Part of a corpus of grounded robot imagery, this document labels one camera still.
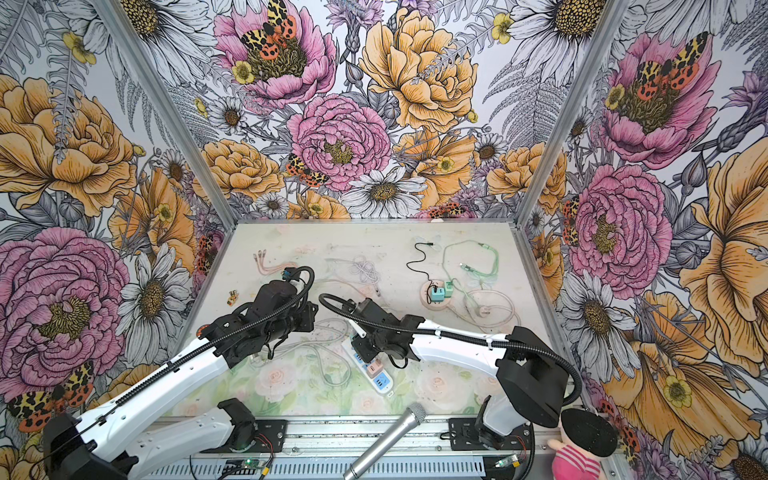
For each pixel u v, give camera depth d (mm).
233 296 994
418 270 1084
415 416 740
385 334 610
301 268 657
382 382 806
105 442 395
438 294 932
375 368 780
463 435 739
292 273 675
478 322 941
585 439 684
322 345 894
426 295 985
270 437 739
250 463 710
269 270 1084
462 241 1161
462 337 502
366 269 1056
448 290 941
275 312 521
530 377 428
